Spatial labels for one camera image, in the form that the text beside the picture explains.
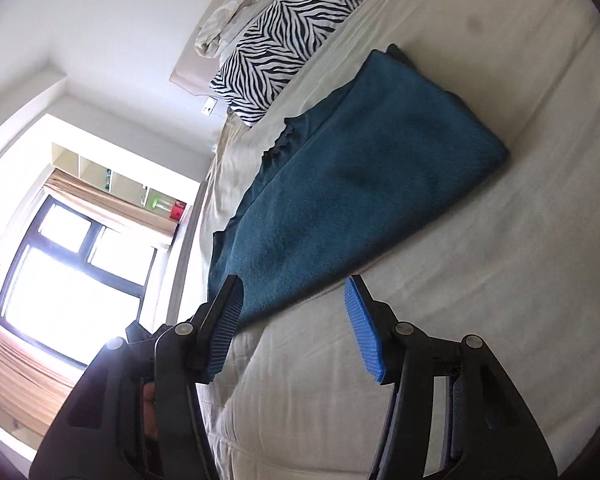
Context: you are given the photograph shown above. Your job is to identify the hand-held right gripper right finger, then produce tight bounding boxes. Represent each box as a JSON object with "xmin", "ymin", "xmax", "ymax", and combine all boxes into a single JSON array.
[{"xmin": 344, "ymin": 275, "xmax": 553, "ymax": 480}]

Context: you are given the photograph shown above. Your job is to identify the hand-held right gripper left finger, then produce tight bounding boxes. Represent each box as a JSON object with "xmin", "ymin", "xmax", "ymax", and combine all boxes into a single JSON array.
[{"xmin": 30, "ymin": 275, "xmax": 245, "ymax": 480}]

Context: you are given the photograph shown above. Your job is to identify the dark teal knit sweater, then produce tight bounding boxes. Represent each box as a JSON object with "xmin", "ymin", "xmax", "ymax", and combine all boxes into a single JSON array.
[{"xmin": 207, "ymin": 44, "xmax": 511, "ymax": 332}]

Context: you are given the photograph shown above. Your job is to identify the bed with beige sheet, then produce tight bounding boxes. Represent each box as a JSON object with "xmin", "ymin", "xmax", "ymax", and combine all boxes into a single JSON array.
[{"xmin": 195, "ymin": 0, "xmax": 600, "ymax": 480}]

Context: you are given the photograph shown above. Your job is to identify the black framed window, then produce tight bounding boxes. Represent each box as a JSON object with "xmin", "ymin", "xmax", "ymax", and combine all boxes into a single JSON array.
[{"xmin": 0, "ymin": 195, "xmax": 159, "ymax": 367}]

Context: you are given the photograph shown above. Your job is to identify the beige curtain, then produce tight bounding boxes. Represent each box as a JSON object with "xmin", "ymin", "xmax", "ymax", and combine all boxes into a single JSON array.
[
  {"xmin": 0, "ymin": 314, "xmax": 86, "ymax": 437},
  {"xmin": 42, "ymin": 169, "xmax": 178, "ymax": 247}
]

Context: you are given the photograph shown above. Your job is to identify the zebra print pillow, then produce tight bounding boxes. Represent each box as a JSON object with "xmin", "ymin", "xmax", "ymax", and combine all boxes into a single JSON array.
[{"xmin": 209, "ymin": 0, "xmax": 363, "ymax": 127}]

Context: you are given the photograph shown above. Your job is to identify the crumpled white duvet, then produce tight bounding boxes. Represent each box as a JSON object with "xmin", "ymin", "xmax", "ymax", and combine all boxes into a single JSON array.
[{"xmin": 195, "ymin": 0, "xmax": 311, "ymax": 58}]

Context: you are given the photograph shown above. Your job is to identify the white padded bed frame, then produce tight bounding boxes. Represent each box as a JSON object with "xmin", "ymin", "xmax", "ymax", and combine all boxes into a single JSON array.
[{"xmin": 166, "ymin": 177, "xmax": 211, "ymax": 327}]

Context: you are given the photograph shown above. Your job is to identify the white wall shelf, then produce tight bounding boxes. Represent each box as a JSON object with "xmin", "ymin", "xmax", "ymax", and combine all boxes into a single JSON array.
[{"xmin": 51, "ymin": 141, "xmax": 189, "ymax": 224}]

